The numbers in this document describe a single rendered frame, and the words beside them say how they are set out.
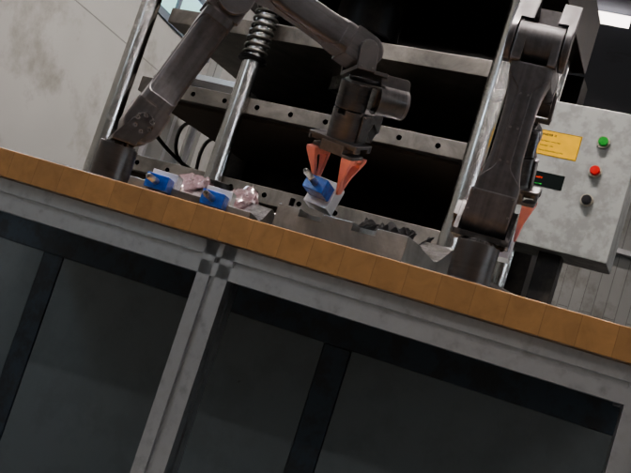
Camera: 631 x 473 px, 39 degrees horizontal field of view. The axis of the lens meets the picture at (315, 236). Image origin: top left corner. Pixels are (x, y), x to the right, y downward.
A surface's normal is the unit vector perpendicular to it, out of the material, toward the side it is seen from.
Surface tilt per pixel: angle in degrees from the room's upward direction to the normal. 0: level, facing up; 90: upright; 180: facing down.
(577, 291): 90
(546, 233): 90
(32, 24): 90
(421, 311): 90
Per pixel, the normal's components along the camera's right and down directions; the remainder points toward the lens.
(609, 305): -0.25, -0.18
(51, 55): 0.92, 0.26
